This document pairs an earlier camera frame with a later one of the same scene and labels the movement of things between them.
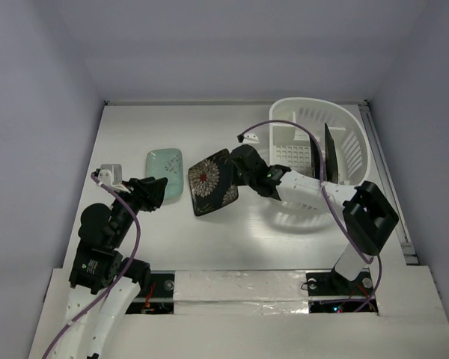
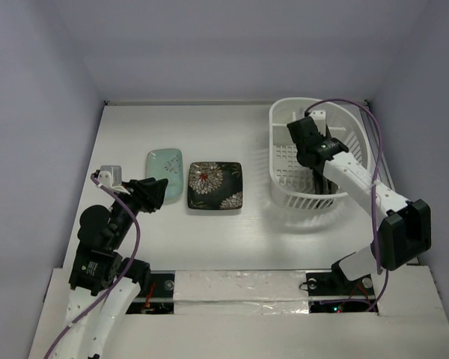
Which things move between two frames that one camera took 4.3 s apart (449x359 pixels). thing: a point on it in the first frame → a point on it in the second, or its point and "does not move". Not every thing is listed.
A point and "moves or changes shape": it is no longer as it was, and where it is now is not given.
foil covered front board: x=265 y=315 does not move
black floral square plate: x=211 y=182 moves or changes shape
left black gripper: x=149 y=191 does not move
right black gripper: x=242 y=164 → x=319 y=179
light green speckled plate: x=167 y=163 does not move
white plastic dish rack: x=292 y=120 does not move
